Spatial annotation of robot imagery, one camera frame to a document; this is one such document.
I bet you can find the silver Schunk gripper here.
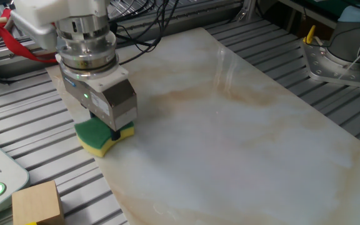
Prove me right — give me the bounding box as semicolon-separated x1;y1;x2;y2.
59;64;138;141

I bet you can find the green and yellow sponge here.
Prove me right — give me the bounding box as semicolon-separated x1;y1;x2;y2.
74;117;136;158

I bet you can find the wooden block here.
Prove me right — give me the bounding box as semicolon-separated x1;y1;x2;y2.
11;180;66;225

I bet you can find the white teach pendant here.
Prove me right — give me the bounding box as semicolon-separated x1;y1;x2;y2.
0;131;31;224

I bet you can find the yellow plastic clip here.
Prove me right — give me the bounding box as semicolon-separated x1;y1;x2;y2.
302;24;317;44

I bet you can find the black gripper cable bundle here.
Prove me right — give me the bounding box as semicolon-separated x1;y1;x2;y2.
107;0;181;66

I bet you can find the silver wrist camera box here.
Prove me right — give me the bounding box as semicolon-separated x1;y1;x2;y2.
10;11;59;53

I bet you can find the white printed wrist mount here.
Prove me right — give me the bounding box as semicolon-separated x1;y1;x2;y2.
12;0;111;28

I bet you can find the red bag with strap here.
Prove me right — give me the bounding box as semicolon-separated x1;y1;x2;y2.
0;8;59;63

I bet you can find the aluminium post with bracket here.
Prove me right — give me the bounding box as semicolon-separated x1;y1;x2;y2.
234;0;258;23

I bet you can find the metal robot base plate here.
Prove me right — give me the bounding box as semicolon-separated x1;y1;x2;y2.
300;37;360;91

